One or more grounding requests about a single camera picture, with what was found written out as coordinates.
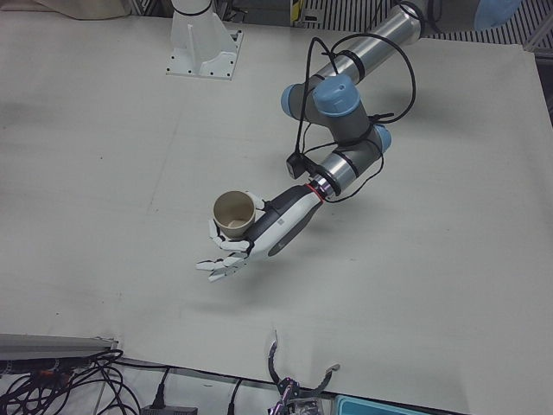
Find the beige cup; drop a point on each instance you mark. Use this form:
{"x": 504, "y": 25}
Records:
{"x": 233, "y": 207}

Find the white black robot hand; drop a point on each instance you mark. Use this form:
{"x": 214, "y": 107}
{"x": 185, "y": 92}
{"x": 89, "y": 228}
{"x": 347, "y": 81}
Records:
{"x": 285, "y": 220}

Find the aluminium extrusion post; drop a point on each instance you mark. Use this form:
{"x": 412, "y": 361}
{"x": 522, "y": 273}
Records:
{"x": 52, "y": 343}

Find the black hub with orange ports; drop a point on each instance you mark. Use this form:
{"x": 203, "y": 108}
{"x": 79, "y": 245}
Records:
{"x": 43, "y": 374}

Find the light blue plastic box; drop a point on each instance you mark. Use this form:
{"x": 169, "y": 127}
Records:
{"x": 389, "y": 408}

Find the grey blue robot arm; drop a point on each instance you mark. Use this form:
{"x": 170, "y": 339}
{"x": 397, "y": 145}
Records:
{"x": 389, "y": 36}

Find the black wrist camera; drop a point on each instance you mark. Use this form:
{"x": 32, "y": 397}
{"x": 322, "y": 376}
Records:
{"x": 294, "y": 166}

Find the white pedestal bracket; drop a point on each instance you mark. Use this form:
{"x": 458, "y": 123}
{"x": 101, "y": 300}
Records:
{"x": 203, "y": 39}

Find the silver reacher grabber tool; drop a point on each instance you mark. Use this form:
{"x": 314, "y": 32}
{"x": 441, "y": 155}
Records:
{"x": 291, "y": 386}

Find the black power adapter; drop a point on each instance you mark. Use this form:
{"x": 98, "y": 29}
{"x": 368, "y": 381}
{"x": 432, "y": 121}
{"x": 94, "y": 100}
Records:
{"x": 173, "y": 410}

